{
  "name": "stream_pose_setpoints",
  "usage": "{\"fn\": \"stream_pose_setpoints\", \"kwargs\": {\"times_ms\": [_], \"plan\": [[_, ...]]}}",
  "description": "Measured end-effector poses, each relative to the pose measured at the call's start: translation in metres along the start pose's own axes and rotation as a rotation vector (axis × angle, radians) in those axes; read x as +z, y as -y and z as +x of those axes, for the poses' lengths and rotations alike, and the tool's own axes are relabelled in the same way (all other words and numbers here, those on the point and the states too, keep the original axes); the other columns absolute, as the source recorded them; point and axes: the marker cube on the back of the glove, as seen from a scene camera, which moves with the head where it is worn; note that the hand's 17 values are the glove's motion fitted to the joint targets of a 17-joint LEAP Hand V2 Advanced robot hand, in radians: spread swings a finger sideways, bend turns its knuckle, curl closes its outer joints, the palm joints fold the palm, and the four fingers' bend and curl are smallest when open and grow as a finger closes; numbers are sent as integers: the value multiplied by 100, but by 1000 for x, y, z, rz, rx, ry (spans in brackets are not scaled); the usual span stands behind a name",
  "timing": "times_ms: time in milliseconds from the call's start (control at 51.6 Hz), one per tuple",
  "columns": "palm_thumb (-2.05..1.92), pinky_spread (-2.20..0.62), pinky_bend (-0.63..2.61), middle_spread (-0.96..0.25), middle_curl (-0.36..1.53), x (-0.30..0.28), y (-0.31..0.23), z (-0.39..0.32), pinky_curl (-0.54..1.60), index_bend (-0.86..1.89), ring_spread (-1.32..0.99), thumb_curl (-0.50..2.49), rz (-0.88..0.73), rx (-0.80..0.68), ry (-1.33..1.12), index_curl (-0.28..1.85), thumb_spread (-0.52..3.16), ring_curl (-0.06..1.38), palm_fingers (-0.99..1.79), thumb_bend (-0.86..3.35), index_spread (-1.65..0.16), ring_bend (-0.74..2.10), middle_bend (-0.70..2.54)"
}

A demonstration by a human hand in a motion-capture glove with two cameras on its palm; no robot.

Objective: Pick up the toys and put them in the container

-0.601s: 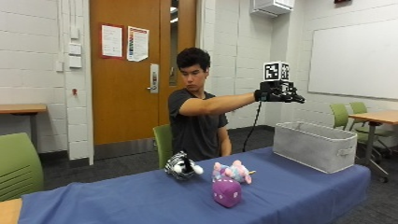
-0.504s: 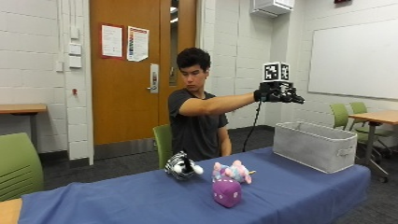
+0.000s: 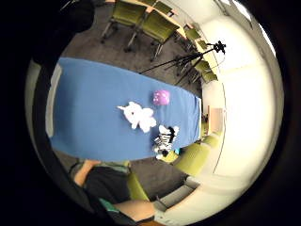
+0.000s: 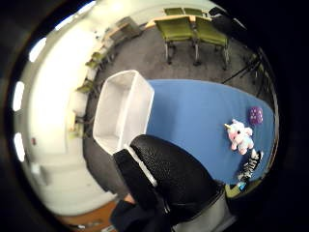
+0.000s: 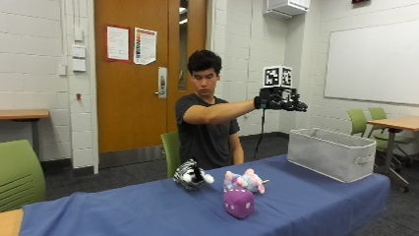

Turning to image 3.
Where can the green chair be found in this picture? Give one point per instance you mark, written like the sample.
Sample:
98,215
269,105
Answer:
125,14
158,28
205,70
192,34
136,188

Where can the black camera on tripod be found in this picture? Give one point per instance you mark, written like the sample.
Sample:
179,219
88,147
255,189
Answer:
191,59

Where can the zebra plush toy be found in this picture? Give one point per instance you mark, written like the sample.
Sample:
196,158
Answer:
164,141

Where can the blue tablecloth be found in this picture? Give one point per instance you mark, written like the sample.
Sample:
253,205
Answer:
94,109

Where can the green sofa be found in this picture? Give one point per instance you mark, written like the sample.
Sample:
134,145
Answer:
196,157

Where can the long wooden table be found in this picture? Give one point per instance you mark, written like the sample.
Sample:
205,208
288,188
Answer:
169,19

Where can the purple plush ball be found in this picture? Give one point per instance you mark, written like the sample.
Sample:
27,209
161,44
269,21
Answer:
161,97

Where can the white plush toy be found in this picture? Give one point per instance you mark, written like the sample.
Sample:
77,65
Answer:
139,116

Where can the the person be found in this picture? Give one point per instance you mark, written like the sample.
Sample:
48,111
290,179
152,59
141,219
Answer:
105,183

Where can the wooden door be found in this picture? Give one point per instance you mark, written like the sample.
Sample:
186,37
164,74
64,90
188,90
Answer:
216,121

